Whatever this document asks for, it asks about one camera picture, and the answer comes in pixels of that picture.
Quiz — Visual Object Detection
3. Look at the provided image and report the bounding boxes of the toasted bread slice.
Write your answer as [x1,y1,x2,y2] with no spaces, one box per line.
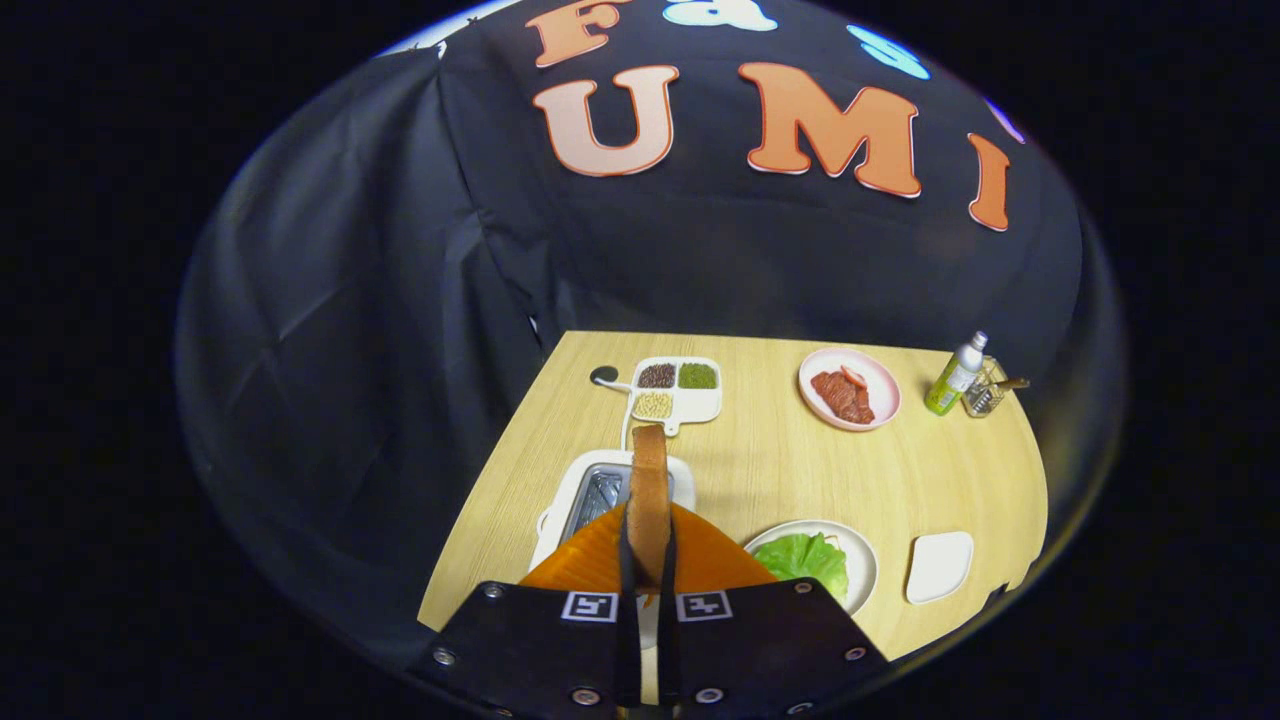
[628,424,673,589]

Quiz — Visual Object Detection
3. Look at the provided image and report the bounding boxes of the red meat slices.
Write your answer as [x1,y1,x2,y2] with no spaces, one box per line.
[810,368,876,425]

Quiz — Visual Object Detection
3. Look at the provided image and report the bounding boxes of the small white rectangular plate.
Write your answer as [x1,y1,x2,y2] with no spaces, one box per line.
[905,531,975,606]

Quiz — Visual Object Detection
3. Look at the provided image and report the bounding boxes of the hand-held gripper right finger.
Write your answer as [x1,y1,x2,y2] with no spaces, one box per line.
[655,503,891,716]

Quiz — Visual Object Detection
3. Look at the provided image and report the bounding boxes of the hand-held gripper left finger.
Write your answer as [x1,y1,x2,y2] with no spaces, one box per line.
[405,503,641,716]

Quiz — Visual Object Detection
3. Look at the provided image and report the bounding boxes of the pink plate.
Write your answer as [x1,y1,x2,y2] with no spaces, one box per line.
[798,347,902,433]

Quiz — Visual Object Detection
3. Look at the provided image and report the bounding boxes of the white toaster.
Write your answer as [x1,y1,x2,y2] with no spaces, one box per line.
[528,450,697,571]

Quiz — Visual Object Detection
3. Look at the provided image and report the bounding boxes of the green label bottle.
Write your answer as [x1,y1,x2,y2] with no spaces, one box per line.
[924,331,989,417]

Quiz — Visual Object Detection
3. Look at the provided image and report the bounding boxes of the wire mesh basket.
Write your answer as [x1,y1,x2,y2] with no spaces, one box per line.
[962,356,1031,419]

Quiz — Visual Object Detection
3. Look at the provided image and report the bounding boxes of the black backdrop cloth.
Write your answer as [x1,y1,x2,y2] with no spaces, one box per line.
[175,0,1126,661]

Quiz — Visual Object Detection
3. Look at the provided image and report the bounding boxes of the green lettuce leaf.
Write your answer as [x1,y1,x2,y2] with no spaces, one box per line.
[750,532,850,604]

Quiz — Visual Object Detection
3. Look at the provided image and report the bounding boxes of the round white plate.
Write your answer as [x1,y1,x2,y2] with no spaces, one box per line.
[742,519,879,615]

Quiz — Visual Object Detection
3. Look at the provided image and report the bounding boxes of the white divided bean tray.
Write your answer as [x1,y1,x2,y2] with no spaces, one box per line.
[622,356,723,438]

